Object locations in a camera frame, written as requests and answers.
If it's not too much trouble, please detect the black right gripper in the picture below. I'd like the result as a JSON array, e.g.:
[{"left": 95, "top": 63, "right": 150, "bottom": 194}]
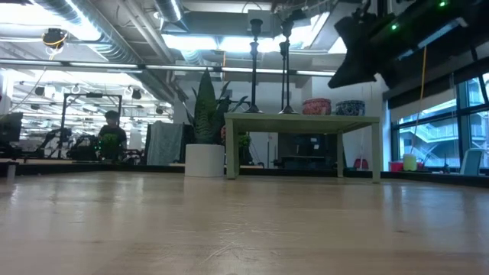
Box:
[{"left": 327, "top": 11, "right": 400, "bottom": 89}]

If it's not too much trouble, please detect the dark blue patterned tin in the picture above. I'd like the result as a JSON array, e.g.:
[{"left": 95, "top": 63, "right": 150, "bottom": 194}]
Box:
[{"left": 335, "top": 99, "right": 367, "bottom": 117}]

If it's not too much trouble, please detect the pink patterned tin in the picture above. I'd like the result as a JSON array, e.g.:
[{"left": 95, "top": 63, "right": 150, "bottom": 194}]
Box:
[{"left": 302, "top": 98, "right": 332, "bottom": 116}]

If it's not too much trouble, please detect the long ceiling light bar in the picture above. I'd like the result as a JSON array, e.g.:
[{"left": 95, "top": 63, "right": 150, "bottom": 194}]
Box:
[
  {"left": 0, "top": 59, "right": 217, "bottom": 73},
  {"left": 221, "top": 66, "right": 337, "bottom": 77}
]

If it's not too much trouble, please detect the small green perforated table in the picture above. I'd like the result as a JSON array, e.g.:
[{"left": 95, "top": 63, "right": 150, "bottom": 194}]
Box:
[{"left": 224, "top": 112, "right": 384, "bottom": 183}]

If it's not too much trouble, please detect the black background desk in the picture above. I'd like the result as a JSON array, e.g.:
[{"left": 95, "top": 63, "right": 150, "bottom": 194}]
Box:
[{"left": 277, "top": 132, "right": 335, "bottom": 170}]

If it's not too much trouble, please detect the yellow-green container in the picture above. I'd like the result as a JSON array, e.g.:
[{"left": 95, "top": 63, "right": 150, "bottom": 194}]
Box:
[{"left": 403, "top": 153, "right": 418, "bottom": 172}]

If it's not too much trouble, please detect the small green background plant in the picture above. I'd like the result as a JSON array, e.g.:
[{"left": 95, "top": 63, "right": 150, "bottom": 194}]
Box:
[{"left": 238, "top": 132, "right": 254, "bottom": 161}]

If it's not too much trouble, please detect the pale chair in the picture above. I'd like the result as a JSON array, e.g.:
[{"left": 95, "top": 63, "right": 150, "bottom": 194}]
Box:
[{"left": 459, "top": 147, "right": 484, "bottom": 176}]

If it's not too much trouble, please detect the green snake plant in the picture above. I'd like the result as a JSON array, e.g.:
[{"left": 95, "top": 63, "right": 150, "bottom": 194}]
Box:
[{"left": 183, "top": 68, "right": 249, "bottom": 145}]

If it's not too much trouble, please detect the white plant pot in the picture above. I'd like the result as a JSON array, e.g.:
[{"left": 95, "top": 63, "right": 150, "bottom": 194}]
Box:
[{"left": 184, "top": 144, "right": 226, "bottom": 178}]

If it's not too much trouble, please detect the person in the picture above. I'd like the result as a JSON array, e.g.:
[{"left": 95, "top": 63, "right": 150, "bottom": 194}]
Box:
[{"left": 97, "top": 109, "right": 128, "bottom": 161}]

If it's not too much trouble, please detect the small potted green plant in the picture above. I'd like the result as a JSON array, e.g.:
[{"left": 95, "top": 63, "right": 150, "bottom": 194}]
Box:
[{"left": 99, "top": 133, "right": 121, "bottom": 160}]

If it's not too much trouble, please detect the yellow hanging cable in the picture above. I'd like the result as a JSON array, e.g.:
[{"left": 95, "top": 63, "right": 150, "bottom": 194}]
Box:
[{"left": 410, "top": 45, "right": 429, "bottom": 154}]

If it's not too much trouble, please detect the silver ventilation duct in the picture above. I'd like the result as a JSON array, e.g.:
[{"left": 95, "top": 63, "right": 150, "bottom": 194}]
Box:
[{"left": 34, "top": 0, "right": 184, "bottom": 102}]

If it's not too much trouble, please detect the black metal frame stand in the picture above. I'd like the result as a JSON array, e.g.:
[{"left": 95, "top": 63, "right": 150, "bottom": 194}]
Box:
[{"left": 57, "top": 92, "right": 123, "bottom": 154}]

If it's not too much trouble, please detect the black yellow cable reel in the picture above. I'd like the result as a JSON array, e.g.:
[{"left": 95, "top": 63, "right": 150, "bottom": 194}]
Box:
[{"left": 41, "top": 27, "right": 69, "bottom": 50}]

